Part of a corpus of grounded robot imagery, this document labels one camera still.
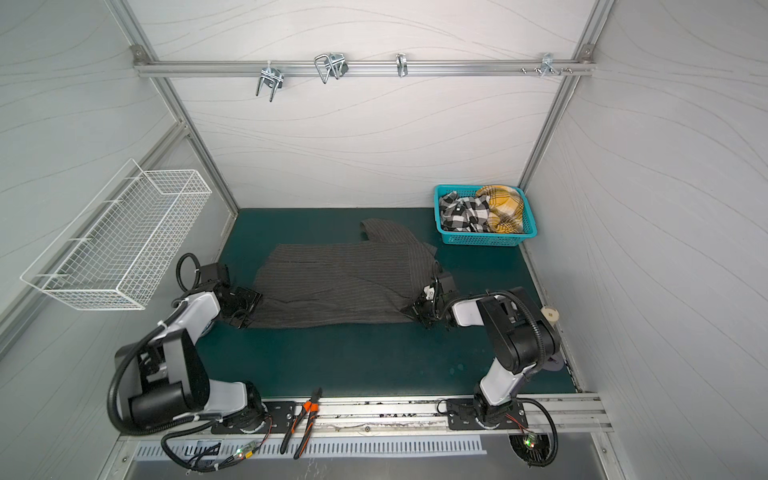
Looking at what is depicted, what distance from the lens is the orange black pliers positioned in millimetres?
698

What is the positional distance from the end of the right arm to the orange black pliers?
342mm

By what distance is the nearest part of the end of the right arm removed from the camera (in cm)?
73
